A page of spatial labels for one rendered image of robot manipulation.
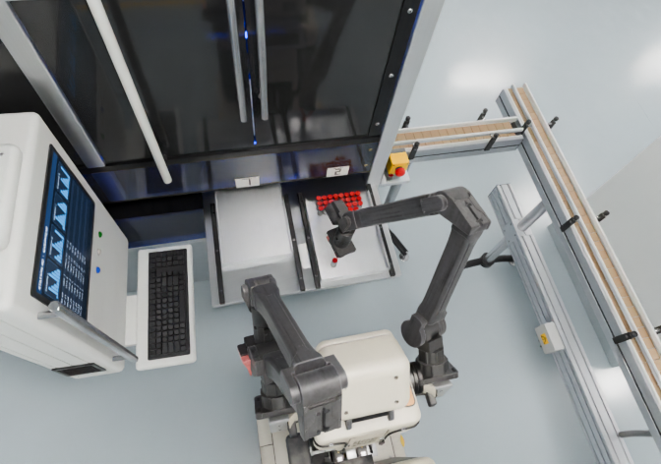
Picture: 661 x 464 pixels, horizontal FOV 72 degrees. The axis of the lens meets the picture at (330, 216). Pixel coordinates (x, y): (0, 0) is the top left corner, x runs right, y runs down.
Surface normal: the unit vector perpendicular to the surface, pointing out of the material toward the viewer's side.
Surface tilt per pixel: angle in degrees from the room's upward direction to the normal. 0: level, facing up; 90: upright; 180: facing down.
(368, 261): 0
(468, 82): 0
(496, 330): 0
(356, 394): 47
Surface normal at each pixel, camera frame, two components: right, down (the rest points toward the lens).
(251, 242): 0.10, -0.47
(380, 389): 0.21, 0.33
